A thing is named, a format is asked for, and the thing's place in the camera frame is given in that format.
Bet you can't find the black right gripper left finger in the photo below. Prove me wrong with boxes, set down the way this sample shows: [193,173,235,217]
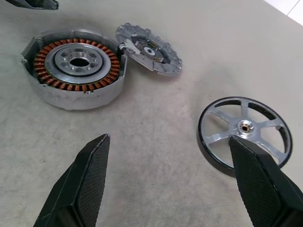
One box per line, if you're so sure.
[33,133,111,227]

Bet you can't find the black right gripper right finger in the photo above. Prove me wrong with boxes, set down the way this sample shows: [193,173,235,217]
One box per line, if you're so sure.
[228,134,303,227]

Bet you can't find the silver round metal disc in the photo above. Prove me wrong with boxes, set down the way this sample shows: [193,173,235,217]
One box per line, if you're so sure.
[115,22,183,77]

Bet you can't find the silver motor stator housing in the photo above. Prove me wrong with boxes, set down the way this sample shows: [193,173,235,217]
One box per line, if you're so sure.
[20,28,128,111]

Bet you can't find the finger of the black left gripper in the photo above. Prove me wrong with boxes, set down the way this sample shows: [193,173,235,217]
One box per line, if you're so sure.
[0,0,59,10]

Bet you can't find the silver spoked rotor wheel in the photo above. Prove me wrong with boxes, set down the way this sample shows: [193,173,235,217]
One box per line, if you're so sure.
[197,96,294,177]

